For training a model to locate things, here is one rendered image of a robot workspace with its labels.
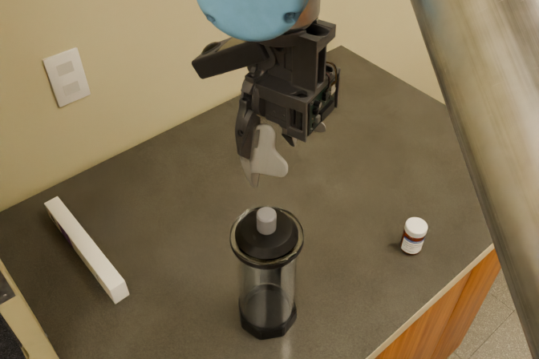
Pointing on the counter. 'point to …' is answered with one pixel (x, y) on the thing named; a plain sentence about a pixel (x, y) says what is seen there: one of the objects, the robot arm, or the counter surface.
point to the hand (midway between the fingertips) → (269, 157)
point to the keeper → (5, 290)
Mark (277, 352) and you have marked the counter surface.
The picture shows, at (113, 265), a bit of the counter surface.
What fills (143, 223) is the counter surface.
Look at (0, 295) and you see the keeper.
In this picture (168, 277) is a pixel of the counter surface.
